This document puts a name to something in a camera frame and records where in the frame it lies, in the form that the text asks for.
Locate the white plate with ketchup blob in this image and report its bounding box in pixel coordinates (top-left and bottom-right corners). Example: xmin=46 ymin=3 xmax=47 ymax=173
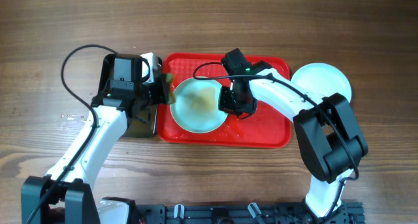
xmin=291 ymin=63 xmax=352 ymax=103

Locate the white plate with ketchup streak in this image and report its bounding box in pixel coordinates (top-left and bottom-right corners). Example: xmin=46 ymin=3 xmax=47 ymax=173
xmin=170 ymin=78 xmax=227 ymax=134

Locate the black water tray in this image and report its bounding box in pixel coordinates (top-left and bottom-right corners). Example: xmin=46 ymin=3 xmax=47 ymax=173
xmin=91 ymin=52 xmax=163 ymax=138

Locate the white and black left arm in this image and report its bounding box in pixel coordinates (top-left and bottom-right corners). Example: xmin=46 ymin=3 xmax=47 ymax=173
xmin=21 ymin=74 xmax=174 ymax=223

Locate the green and yellow scrub sponge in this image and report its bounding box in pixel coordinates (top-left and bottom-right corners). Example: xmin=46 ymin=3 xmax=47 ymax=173
xmin=163 ymin=73 xmax=176 ymax=104

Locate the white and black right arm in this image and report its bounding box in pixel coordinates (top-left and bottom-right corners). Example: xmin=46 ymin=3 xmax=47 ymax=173
xmin=219 ymin=59 xmax=368 ymax=223

